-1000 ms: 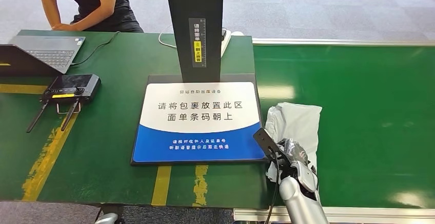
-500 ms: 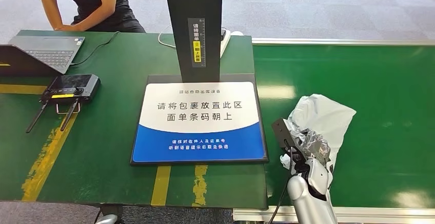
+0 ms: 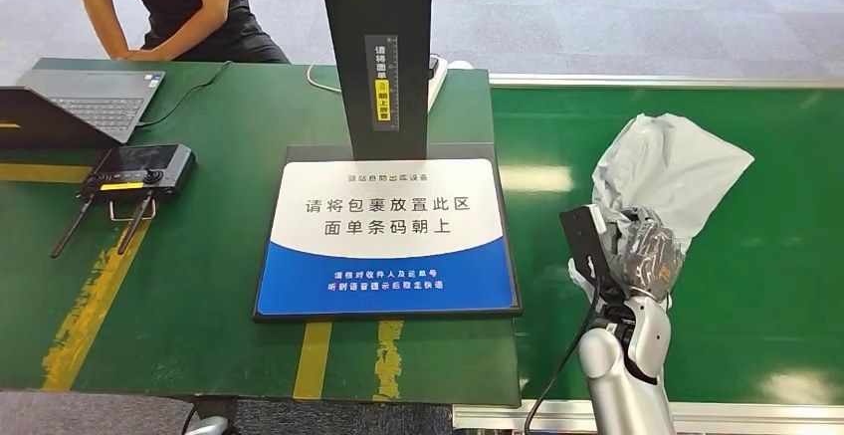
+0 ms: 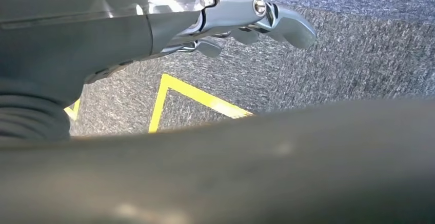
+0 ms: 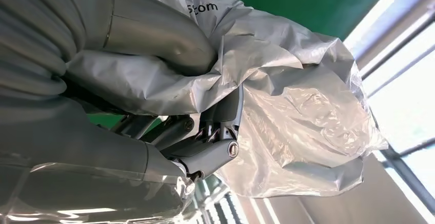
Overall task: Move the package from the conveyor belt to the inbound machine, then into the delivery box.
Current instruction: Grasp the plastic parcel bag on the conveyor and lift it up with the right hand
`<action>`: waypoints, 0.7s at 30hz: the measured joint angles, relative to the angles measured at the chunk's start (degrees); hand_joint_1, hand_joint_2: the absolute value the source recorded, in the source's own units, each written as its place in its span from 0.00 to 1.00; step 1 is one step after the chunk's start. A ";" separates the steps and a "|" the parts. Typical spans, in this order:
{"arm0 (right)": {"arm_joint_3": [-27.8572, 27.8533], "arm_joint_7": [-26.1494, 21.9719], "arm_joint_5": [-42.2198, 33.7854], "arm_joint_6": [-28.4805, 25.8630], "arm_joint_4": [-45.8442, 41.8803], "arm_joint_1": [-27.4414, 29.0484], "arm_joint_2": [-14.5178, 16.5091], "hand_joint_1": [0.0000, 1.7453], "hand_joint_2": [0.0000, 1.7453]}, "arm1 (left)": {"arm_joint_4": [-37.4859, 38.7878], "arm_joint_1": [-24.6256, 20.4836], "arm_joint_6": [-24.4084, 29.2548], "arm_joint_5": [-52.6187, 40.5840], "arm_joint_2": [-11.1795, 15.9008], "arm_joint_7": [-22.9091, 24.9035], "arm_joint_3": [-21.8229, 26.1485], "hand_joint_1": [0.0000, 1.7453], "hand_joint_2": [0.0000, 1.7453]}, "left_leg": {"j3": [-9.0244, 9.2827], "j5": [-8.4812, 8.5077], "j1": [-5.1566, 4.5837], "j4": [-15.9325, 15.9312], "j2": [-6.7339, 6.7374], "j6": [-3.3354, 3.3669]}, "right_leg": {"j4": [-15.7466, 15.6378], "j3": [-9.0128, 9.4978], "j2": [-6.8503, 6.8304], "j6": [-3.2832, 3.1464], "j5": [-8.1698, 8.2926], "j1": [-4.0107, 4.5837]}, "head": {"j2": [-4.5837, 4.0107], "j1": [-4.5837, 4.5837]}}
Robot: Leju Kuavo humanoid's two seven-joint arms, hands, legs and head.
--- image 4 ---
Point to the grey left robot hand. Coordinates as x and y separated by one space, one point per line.
85 35

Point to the angled yellow floor tape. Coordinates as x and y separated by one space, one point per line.
204 96

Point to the dark robot body shell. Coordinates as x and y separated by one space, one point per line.
238 175

